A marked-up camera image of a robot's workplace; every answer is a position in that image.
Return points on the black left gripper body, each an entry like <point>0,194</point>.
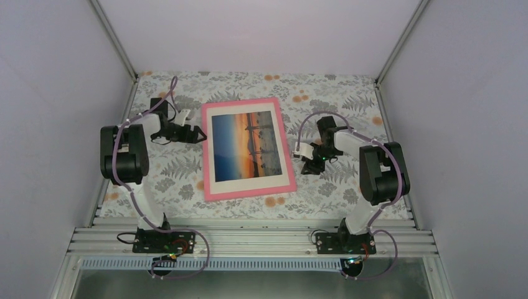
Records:
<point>179,136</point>

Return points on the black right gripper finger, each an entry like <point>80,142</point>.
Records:
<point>317,167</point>
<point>308,168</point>

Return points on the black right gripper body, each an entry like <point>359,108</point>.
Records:
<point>327,152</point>

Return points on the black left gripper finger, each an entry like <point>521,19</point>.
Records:
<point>199,133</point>
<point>200,139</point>

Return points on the white paper mat border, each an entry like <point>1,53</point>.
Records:
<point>208,157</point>

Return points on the pink wooden picture frame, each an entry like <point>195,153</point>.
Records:
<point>247,196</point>

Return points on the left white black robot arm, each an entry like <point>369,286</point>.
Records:
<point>124,160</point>

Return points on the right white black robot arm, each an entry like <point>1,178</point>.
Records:
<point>383,175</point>

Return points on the floral patterned table mat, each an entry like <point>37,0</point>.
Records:
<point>175,180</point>

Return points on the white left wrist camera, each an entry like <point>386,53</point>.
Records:
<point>183,116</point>

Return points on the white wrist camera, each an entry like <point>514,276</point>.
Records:
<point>303,150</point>
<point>183,116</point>

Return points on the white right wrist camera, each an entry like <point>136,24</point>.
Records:
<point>303,150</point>

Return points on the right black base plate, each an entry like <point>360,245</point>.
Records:
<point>332,243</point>

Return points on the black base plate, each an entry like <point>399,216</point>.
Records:
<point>153,242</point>
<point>332,243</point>

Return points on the aluminium mounting rail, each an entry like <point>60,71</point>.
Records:
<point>255,237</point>

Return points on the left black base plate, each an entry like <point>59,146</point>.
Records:
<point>153,242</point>

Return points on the grey slotted cable duct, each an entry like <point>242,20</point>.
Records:
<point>214,263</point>

